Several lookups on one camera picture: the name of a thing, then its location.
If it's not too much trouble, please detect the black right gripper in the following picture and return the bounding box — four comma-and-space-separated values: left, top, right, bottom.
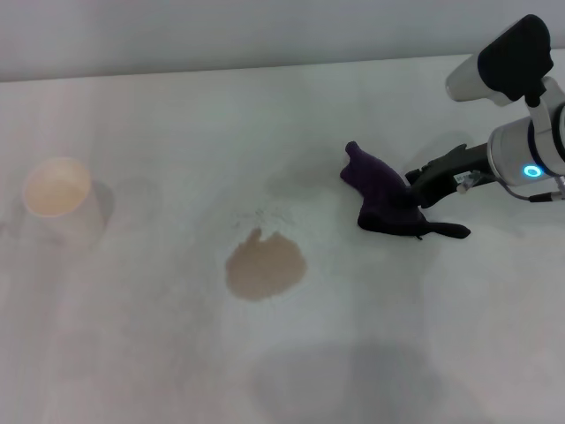
404, 143, 494, 209

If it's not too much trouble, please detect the purple rag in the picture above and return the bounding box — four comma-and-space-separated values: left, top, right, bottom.
339, 140, 472, 241

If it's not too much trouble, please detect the white paper cup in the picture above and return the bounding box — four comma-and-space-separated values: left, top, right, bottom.
21, 155, 109, 249

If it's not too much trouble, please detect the brown water stain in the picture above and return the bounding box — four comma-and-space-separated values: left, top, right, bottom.
224, 227, 308, 303

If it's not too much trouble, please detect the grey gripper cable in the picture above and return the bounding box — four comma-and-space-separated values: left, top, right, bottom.
456, 170, 565, 203

